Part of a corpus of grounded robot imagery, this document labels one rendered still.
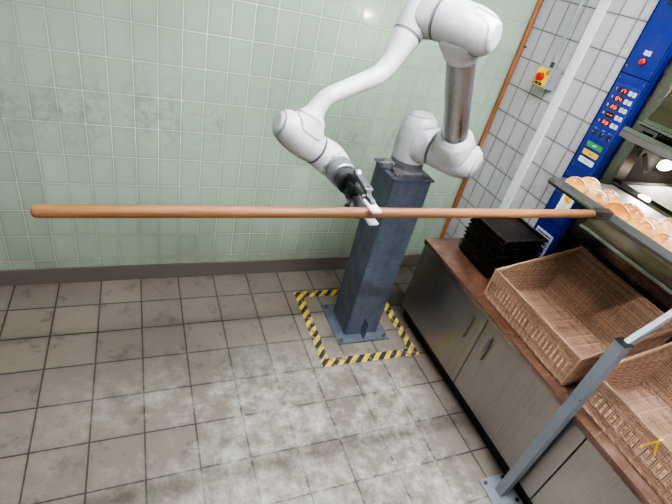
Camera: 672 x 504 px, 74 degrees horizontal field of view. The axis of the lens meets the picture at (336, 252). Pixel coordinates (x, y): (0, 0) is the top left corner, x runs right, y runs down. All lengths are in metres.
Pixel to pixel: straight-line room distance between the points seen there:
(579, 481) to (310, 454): 1.04
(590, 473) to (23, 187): 2.63
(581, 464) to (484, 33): 1.52
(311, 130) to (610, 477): 1.53
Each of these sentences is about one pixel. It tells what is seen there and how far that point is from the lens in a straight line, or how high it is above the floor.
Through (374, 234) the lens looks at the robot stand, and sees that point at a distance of 2.18.
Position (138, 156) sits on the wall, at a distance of 2.39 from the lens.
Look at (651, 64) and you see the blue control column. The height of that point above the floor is 1.66.
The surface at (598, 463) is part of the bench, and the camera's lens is 1.96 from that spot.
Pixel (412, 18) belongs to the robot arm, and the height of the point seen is 1.64.
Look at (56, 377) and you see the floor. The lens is 2.36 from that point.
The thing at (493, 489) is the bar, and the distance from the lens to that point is 2.31.
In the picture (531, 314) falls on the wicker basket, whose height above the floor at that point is 0.70.
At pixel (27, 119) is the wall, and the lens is 2.37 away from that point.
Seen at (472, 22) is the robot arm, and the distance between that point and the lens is 1.53.
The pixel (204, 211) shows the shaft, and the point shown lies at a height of 1.21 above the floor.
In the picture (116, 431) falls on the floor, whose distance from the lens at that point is 2.14.
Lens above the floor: 1.78
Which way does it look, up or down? 34 degrees down
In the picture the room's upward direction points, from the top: 15 degrees clockwise
